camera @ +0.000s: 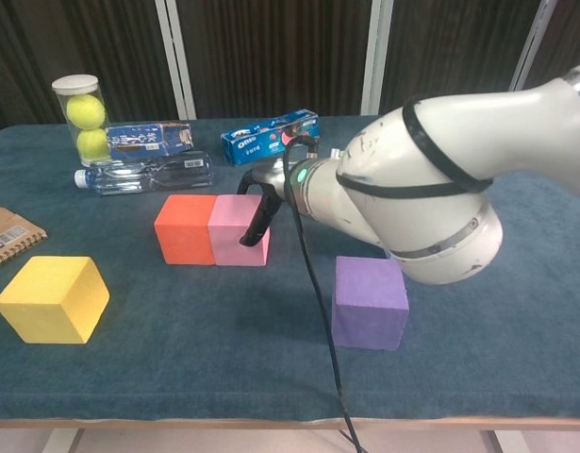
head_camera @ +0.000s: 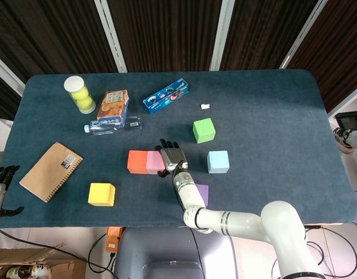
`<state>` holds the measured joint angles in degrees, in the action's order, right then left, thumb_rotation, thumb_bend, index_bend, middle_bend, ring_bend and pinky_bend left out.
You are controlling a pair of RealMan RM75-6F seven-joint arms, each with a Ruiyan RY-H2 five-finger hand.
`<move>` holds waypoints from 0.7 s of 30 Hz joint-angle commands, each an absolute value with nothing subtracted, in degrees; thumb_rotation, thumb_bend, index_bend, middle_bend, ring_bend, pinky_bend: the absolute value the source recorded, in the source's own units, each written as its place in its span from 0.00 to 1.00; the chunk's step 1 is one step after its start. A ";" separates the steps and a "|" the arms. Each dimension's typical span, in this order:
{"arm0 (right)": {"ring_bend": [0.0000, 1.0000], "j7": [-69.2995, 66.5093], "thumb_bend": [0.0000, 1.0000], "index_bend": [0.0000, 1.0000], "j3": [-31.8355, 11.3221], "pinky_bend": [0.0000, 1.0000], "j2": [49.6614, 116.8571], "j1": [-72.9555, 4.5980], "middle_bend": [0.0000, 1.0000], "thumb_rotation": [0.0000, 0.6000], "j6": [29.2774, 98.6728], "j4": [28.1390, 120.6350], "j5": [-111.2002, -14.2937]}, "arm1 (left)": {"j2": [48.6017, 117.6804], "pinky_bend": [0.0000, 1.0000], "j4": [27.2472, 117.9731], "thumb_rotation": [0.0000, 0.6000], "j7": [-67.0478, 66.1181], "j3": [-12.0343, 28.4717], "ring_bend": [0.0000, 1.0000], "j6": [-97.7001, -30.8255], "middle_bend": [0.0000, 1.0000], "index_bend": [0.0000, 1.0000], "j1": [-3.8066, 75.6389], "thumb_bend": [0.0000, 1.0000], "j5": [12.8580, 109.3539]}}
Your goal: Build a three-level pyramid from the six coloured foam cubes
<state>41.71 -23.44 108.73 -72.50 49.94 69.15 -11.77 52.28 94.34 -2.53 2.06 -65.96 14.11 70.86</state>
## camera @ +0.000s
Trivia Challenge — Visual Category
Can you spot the purple foam cube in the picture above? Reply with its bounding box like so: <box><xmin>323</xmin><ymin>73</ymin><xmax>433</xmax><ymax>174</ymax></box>
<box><xmin>330</xmin><ymin>255</ymin><xmax>410</xmax><ymax>353</ymax></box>

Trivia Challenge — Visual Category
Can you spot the white partition post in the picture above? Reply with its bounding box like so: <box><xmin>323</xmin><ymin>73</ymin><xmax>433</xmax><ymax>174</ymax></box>
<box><xmin>508</xmin><ymin>0</ymin><xmax>557</xmax><ymax>92</ymax></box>
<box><xmin>155</xmin><ymin>0</ymin><xmax>197</xmax><ymax>121</ymax></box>
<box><xmin>359</xmin><ymin>0</ymin><xmax>395</xmax><ymax>116</ymax></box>

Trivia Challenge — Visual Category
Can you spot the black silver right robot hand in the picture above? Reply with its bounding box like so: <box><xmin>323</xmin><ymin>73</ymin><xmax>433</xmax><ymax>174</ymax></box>
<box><xmin>236</xmin><ymin>159</ymin><xmax>290</xmax><ymax>249</ymax></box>

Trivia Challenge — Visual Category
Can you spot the brown spiral notebook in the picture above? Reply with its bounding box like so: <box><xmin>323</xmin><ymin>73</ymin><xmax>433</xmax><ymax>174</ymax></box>
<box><xmin>0</xmin><ymin>206</ymin><xmax>49</xmax><ymax>273</ymax></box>

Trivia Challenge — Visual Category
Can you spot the blue orange snack box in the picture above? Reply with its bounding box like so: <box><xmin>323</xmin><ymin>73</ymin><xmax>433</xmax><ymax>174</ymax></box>
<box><xmin>105</xmin><ymin>121</ymin><xmax>195</xmax><ymax>160</ymax></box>

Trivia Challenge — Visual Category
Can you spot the blue Oreo cookie box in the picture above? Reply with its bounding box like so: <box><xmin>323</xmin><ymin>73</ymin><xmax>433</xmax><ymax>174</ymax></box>
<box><xmin>220</xmin><ymin>109</ymin><xmax>322</xmax><ymax>167</ymax></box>

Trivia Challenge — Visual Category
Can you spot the pink foam cube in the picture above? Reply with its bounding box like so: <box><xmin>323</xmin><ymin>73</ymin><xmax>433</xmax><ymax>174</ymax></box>
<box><xmin>207</xmin><ymin>193</ymin><xmax>272</xmax><ymax>268</ymax></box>

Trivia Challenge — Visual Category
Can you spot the black right hand cable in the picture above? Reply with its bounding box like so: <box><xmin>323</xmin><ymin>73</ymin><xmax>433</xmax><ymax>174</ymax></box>
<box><xmin>282</xmin><ymin>95</ymin><xmax>494</xmax><ymax>453</ymax></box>

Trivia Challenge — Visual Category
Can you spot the clear tennis ball tube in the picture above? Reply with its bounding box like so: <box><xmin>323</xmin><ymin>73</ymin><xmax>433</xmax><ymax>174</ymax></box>
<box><xmin>51</xmin><ymin>74</ymin><xmax>112</xmax><ymax>169</ymax></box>

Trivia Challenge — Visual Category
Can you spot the clear plastic water bottle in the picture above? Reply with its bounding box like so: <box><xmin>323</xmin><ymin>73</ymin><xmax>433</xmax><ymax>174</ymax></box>
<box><xmin>74</xmin><ymin>150</ymin><xmax>214</xmax><ymax>196</ymax></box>

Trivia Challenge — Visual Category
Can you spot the yellow tennis ball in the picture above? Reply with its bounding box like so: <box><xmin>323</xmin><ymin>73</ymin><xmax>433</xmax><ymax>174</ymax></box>
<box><xmin>65</xmin><ymin>93</ymin><xmax>107</xmax><ymax>131</ymax></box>
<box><xmin>75</xmin><ymin>127</ymin><xmax>110</xmax><ymax>159</ymax></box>

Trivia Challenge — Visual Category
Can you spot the yellow foam cube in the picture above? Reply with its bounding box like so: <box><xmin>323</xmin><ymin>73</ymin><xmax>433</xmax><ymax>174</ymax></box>
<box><xmin>0</xmin><ymin>255</ymin><xmax>111</xmax><ymax>345</ymax></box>

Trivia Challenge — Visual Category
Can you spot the orange foam cube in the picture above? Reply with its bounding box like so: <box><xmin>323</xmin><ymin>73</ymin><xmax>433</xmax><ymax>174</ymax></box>
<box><xmin>153</xmin><ymin>193</ymin><xmax>219</xmax><ymax>266</ymax></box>

